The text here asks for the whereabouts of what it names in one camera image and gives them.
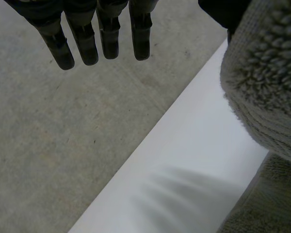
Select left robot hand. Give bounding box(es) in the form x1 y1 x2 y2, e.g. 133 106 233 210
2 0 252 71

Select grey towel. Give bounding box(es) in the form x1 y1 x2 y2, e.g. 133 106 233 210
215 0 291 233

